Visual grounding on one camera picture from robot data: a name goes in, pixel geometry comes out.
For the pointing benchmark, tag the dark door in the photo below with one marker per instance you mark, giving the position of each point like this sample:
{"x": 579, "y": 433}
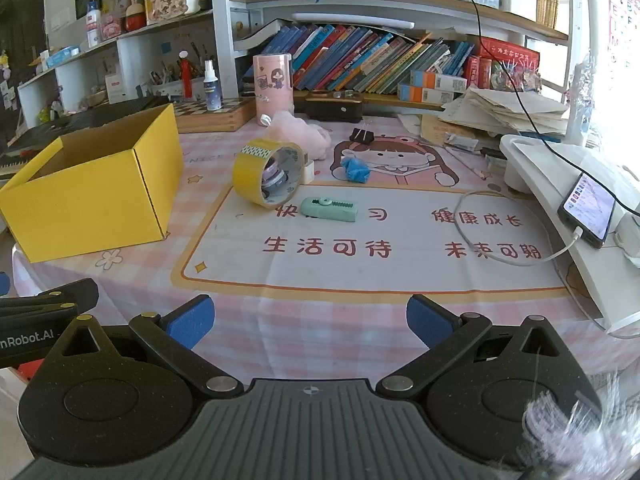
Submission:
{"x": 20, "y": 35}

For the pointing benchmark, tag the white rounded gadget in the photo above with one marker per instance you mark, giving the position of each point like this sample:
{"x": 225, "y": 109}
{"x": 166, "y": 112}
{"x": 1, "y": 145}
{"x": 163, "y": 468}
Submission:
{"x": 629, "y": 240}

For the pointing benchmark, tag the white charger plug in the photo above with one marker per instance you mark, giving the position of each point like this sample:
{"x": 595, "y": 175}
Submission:
{"x": 307, "y": 172}

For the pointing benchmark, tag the white desk riser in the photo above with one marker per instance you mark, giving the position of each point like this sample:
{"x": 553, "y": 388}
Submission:
{"x": 550, "y": 170}

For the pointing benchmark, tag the mint green correction tape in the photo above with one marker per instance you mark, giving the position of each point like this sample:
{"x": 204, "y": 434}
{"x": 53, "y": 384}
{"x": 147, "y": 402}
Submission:
{"x": 330, "y": 210}

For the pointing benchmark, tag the wooden chessboard box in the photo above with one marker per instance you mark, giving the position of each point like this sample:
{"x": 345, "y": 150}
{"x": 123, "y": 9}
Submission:
{"x": 215, "y": 117}

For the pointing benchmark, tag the pink plush toy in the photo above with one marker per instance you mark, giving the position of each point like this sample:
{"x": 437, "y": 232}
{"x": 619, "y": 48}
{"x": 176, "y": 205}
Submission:
{"x": 305, "y": 132}

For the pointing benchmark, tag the white brush holder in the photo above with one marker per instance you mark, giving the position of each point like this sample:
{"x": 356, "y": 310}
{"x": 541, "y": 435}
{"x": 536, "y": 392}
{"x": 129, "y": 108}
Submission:
{"x": 170, "y": 87}

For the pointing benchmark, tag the alphabet wall poster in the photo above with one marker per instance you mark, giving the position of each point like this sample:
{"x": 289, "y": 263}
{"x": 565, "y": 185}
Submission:
{"x": 622, "y": 20}

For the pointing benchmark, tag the long row of leaning books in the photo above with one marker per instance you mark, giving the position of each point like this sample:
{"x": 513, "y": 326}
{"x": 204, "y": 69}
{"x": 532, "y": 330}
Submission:
{"x": 360, "y": 60}

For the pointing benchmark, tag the blue plastic glove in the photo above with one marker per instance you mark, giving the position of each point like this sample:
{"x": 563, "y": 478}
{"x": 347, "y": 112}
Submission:
{"x": 356, "y": 170}

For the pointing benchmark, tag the blue and white flat box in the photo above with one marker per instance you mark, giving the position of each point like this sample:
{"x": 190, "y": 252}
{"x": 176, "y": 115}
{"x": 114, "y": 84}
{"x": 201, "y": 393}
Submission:
{"x": 65, "y": 53}

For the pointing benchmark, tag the red round figurine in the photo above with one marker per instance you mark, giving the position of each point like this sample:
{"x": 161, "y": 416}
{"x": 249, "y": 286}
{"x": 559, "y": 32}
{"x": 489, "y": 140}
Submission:
{"x": 135, "y": 22}

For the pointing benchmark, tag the black rectangular case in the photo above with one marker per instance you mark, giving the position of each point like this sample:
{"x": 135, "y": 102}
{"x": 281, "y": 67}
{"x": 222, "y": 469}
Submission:
{"x": 330, "y": 110}

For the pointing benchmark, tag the yellow cardboard box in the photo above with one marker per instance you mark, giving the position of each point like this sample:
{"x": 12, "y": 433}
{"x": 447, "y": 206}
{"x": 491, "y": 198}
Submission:
{"x": 90, "y": 200}

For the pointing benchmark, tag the black smartphone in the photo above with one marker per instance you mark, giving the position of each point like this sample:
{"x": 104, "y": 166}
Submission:
{"x": 587, "y": 207}

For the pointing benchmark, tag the fluffy pale sleeve cuff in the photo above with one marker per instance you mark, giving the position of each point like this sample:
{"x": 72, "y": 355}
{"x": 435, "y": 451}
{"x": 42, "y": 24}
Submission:
{"x": 575, "y": 430}

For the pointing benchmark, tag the white box with red label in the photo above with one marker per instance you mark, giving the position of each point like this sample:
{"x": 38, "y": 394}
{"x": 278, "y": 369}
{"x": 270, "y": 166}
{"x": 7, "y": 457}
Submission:
{"x": 116, "y": 90}

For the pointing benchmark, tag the black binder clip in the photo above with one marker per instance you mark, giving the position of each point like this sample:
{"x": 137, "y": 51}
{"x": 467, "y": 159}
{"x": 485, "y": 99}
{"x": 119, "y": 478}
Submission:
{"x": 361, "y": 136}

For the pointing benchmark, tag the small hanging doll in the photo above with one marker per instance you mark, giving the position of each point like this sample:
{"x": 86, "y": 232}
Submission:
{"x": 4, "y": 66}

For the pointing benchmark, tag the clear plastic wrapped post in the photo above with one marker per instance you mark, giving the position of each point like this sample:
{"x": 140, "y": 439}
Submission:
{"x": 580, "y": 105}

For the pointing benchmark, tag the stack of papers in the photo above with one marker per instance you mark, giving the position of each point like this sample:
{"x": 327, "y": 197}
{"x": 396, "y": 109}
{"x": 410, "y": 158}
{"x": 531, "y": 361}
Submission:
{"x": 505, "y": 110}

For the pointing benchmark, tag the black electronic keyboard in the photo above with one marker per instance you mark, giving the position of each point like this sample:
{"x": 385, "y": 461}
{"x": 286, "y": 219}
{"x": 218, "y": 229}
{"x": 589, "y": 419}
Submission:
{"x": 95, "y": 116}

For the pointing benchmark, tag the white shelf unit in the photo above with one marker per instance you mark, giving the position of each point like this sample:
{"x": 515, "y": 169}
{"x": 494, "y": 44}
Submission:
{"x": 222, "y": 35}

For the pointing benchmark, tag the yellow tape roll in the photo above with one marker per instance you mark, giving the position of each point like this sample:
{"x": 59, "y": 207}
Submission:
{"x": 245, "y": 175}

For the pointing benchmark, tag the white bottle with blue cap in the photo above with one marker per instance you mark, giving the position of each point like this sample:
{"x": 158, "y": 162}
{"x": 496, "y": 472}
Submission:
{"x": 93, "y": 27}

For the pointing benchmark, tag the white spray bottle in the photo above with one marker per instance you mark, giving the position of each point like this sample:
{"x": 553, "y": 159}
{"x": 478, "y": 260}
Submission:
{"x": 212, "y": 92}

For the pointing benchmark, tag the pink printed desktop mat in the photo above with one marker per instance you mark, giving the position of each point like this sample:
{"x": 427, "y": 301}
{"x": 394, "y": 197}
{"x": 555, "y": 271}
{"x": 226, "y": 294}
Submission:
{"x": 350, "y": 270}

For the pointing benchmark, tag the pink gift box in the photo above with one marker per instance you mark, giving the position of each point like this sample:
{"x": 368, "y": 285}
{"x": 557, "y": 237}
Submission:
{"x": 112, "y": 27}

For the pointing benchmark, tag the red book box set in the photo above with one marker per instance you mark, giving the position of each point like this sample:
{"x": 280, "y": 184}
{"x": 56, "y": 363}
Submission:
{"x": 505, "y": 52}

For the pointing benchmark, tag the tall red bottle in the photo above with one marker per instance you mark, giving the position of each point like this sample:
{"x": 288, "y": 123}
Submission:
{"x": 186, "y": 75}

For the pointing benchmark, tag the black picture frame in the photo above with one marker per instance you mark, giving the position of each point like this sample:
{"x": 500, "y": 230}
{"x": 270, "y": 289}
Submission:
{"x": 89, "y": 4}

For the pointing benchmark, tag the small white printed packet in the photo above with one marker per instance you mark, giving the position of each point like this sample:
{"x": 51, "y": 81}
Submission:
{"x": 462, "y": 141}

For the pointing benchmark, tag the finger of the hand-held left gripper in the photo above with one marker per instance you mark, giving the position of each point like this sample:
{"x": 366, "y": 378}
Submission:
{"x": 50, "y": 300}
{"x": 3, "y": 285}

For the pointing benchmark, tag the orange and white carton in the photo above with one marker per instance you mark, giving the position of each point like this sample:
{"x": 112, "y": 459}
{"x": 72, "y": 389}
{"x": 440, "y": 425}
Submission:
{"x": 425, "y": 95}
{"x": 440, "y": 80}

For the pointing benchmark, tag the pink cartoon canister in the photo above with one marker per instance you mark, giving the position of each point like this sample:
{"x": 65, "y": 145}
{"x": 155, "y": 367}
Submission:
{"x": 272, "y": 85}

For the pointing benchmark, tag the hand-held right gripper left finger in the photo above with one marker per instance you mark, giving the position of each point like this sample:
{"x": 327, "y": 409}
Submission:
{"x": 192, "y": 321}

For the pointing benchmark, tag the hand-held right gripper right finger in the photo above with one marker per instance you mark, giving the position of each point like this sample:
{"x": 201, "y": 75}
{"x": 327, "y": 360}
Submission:
{"x": 430, "y": 319}

